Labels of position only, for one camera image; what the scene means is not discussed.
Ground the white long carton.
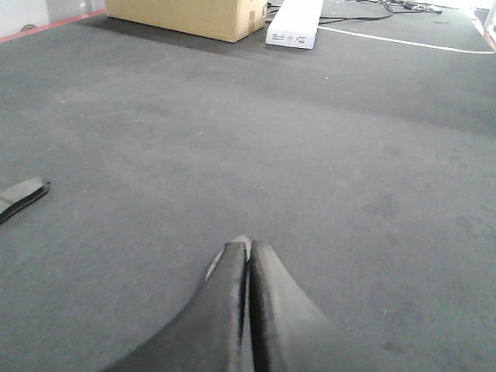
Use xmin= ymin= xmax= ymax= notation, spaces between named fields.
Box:
xmin=265 ymin=0 xmax=323 ymax=50

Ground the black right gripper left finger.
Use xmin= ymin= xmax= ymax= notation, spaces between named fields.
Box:
xmin=106 ymin=259 xmax=248 ymax=371

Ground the dark brake pad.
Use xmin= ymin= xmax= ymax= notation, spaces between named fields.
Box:
xmin=203 ymin=235 xmax=253 ymax=283
xmin=1 ymin=177 xmax=51 ymax=223

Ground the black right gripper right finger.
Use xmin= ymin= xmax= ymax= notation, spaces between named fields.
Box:
xmin=250 ymin=240 xmax=357 ymax=371

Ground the large cardboard box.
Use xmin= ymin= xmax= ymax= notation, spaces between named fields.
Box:
xmin=105 ymin=0 xmax=267 ymax=43

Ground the black floor cable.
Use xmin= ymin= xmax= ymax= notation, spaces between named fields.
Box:
xmin=267 ymin=0 xmax=445 ymax=25

